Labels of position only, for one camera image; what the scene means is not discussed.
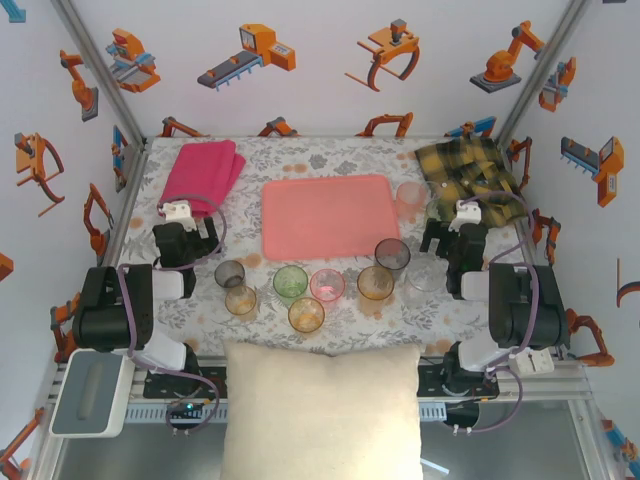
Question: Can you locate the tall grey plastic glass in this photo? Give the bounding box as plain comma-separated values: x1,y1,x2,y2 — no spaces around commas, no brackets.
374,237,412,281

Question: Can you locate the pale pink plastic glass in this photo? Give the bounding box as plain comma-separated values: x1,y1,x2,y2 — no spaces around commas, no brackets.
395,180,430,222

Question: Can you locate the small grey plastic glass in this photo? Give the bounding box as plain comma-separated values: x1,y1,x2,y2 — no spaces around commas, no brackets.
214,259,247,290

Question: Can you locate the tall clear plastic glass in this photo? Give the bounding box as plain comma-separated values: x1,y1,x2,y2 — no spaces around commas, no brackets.
402,257,444,307

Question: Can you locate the tall orange plastic glass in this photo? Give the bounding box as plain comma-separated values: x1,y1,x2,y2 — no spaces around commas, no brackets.
356,265,396,316

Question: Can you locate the green plastic glass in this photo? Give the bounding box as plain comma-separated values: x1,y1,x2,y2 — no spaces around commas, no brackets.
272,264,309,301

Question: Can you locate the pink plastic tray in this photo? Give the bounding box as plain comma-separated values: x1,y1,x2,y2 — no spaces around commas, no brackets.
260,173,404,262

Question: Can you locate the folded pink towel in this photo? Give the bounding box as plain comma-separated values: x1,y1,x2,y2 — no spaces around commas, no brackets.
158,139,248,220

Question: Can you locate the yellow black plaid shirt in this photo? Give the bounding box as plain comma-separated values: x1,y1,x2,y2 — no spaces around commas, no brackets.
413,135,531,229

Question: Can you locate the white floral tablecloth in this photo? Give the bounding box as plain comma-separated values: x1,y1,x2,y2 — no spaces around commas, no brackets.
115,134,549,360

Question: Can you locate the white square clock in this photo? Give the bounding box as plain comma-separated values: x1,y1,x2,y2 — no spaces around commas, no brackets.
508,347,555,375

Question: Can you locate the black control board green light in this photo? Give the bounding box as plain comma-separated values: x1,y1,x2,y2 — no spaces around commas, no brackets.
166,399,202,427

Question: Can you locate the white grey box device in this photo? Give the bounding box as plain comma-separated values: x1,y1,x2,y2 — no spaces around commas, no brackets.
48,348,126,440

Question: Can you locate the cream pillow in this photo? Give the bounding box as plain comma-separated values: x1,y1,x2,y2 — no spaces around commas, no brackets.
221,341,425,480

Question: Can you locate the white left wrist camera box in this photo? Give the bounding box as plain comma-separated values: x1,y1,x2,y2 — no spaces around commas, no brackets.
159,198,195,225

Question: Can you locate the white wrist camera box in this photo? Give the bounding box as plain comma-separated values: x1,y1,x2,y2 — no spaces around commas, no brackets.
449,198,485,232
159,198,195,225

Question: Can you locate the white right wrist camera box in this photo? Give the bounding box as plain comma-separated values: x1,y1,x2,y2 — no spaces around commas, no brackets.
449,198,485,232

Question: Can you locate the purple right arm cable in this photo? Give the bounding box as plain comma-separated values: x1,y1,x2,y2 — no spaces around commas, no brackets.
439,191,544,435

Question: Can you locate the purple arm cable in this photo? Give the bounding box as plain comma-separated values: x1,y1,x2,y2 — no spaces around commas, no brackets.
117,195,227,436
439,191,544,435

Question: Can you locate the aluminium side rail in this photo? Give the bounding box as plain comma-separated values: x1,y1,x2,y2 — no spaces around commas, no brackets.
97,139,151,269

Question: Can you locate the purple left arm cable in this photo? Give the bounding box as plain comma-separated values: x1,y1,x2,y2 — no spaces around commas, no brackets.
117,195,227,436

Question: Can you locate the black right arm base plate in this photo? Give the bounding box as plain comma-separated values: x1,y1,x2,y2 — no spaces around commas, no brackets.
417,362,501,403

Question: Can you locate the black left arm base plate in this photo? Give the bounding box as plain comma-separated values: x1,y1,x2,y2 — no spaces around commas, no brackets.
142,366,229,401

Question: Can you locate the aluminium table edge rail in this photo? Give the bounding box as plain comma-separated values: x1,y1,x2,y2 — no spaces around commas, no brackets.
47,357,599,407

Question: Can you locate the grey slotted cable duct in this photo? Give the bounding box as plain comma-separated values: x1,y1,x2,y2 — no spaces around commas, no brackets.
123,402,447,422

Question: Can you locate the aluminium frame post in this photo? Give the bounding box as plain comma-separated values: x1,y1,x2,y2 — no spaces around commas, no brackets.
496,0,594,147
49,0,149,149

